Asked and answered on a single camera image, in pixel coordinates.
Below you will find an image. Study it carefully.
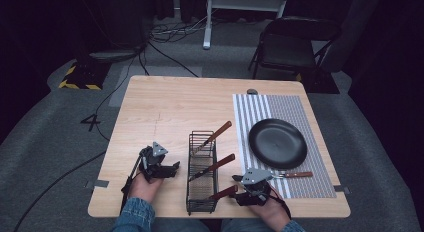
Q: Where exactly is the grey tape strip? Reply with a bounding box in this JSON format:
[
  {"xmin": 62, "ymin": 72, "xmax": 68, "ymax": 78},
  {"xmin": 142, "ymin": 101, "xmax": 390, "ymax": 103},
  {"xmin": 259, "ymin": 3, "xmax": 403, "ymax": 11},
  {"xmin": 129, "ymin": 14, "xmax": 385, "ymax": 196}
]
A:
[
  {"xmin": 333, "ymin": 184, "xmax": 352, "ymax": 195},
  {"xmin": 84, "ymin": 179, "xmax": 110, "ymax": 189}
]

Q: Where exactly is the wooden-handled fork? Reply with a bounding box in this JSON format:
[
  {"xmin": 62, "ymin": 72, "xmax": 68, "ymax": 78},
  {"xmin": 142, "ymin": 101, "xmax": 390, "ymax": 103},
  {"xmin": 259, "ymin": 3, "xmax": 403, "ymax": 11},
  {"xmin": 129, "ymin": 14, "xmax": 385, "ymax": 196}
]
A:
[{"xmin": 271, "ymin": 170, "xmax": 315, "ymax": 179}]

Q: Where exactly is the long black floor cable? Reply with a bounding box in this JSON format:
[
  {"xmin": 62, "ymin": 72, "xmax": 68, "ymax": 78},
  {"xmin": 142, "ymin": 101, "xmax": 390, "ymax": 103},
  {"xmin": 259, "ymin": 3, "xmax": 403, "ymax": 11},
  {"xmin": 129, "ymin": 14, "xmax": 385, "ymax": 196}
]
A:
[{"xmin": 12, "ymin": 151, "xmax": 108, "ymax": 232}]

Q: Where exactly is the red and black gripper cable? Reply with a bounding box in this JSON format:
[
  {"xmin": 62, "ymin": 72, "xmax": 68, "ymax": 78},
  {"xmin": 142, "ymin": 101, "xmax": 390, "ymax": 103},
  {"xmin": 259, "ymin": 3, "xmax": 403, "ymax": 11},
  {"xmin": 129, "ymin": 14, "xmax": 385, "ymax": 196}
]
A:
[{"xmin": 268, "ymin": 185, "xmax": 293, "ymax": 220}]

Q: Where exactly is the black round plate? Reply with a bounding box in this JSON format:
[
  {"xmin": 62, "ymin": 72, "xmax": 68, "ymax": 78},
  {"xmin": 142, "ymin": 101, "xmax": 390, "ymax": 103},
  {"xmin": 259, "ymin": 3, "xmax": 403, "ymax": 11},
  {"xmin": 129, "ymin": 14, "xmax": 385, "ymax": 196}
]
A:
[{"xmin": 248, "ymin": 118, "xmax": 308, "ymax": 170}]

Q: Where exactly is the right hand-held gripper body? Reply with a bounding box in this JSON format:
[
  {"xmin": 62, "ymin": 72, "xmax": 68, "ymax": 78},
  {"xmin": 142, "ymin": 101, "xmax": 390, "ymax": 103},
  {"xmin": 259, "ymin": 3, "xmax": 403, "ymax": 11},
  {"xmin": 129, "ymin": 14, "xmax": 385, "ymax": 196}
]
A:
[{"xmin": 237, "ymin": 168, "xmax": 274, "ymax": 207}]

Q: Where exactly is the yellow and black striped base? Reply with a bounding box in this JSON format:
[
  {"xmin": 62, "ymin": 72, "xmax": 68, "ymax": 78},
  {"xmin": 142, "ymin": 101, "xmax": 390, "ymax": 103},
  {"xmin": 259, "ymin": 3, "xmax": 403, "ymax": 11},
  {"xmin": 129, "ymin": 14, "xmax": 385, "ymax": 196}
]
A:
[{"xmin": 58, "ymin": 60, "xmax": 111, "ymax": 91}]

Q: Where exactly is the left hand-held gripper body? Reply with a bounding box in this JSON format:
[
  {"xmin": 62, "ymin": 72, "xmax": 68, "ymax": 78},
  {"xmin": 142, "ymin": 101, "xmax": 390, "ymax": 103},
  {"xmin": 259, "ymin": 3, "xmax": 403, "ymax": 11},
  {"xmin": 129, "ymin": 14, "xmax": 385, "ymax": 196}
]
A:
[{"xmin": 138, "ymin": 141, "xmax": 169, "ymax": 184}]

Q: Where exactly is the person's right hand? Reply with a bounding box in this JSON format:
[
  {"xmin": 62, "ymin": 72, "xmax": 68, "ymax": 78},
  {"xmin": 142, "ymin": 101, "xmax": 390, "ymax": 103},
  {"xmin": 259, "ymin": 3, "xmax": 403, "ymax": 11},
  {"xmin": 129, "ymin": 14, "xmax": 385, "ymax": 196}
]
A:
[{"xmin": 248, "ymin": 194, "xmax": 292, "ymax": 232}]

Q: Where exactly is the wooden-handled table knife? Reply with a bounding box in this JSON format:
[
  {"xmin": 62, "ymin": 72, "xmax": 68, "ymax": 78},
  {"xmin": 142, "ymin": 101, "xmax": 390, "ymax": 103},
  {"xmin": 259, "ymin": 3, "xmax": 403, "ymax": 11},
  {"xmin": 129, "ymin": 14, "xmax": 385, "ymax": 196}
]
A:
[
  {"xmin": 193, "ymin": 120, "xmax": 233, "ymax": 156},
  {"xmin": 196, "ymin": 184, "xmax": 240, "ymax": 204},
  {"xmin": 188, "ymin": 153, "xmax": 237, "ymax": 183}
]

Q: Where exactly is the thin black floor cable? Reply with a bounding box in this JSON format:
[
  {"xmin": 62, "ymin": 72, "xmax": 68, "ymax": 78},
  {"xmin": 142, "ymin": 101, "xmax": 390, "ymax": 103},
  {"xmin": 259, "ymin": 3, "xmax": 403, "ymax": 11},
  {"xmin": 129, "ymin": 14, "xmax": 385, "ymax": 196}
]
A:
[{"xmin": 95, "ymin": 41, "xmax": 149, "ymax": 142}]

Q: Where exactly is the white metal stand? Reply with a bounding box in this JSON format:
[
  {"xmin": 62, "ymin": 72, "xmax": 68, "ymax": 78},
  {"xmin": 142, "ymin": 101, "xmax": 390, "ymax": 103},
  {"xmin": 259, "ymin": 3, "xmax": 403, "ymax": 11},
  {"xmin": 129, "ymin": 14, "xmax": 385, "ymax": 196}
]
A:
[{"xmin": 202, "ymin": 0, "xmax": 290, "ymax": 51}]

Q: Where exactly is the dark equipment stand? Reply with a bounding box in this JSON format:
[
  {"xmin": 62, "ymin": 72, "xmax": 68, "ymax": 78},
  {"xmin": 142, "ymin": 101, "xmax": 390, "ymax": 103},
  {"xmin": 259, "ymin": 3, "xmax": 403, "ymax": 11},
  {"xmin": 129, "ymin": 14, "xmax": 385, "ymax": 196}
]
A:
[{"xmin": 74, "ymin": 0, "xmax": 155, "ymax": 64}]

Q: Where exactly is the bundle of floor cables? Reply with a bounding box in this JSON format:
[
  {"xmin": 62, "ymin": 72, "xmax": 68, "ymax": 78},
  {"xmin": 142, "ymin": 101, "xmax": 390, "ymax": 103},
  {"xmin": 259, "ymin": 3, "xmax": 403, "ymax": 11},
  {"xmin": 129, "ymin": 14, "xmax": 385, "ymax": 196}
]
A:
[{"xmin": 148, "ymin": 11, "xmax": 218, "ymax": 45}]

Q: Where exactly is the grey curtain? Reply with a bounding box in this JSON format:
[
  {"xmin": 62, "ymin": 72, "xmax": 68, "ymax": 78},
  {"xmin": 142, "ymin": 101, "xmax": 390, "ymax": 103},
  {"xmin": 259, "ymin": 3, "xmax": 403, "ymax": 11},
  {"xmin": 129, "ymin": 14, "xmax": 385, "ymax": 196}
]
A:
[{"xmin": 320, "ymin": 0, "xmax": 384, "ymax": 74}]

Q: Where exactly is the black folding chair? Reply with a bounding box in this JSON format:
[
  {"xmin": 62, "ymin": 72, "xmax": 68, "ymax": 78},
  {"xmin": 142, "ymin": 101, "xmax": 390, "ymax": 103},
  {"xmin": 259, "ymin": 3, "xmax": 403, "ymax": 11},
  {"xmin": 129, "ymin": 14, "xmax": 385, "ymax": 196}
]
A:
[{"xmin": 247, "ymin": 16, "xmax": 342, "ymax": 80}]

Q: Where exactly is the black wire cutlery basket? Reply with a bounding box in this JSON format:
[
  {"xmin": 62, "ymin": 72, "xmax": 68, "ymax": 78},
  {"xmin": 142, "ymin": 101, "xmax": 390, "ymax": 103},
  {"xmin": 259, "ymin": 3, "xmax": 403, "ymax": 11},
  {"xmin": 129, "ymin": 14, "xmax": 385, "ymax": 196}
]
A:
[{"xmin": 185, "ymin": 130, "xmax": 220, "ymax": 216}]

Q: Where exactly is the grey striped placemat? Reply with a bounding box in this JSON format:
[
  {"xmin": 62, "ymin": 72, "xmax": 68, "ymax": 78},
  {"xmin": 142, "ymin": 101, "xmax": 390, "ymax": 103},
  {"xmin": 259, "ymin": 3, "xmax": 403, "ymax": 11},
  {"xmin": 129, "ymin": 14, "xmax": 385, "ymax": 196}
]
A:
[{"xmin": 232, "ymin": 93, "xmax": 338, "ymax": 200}]

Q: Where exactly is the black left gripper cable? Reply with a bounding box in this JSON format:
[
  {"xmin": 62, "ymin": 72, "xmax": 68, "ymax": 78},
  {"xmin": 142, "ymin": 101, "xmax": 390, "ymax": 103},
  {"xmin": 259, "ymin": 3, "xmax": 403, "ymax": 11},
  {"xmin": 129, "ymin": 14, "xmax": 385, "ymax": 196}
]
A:
[{"xmin": 119, "ymin": 154, "xmax": 144, "ymax": 215}]

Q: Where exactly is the person's left hand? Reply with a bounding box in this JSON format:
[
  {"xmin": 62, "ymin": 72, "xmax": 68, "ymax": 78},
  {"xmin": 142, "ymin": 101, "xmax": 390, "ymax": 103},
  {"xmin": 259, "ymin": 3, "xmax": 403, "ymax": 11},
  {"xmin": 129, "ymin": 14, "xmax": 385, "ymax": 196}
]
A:
[{"xmin": 128, "ymin": 172, "xmax": 164, "ymax": 204}]

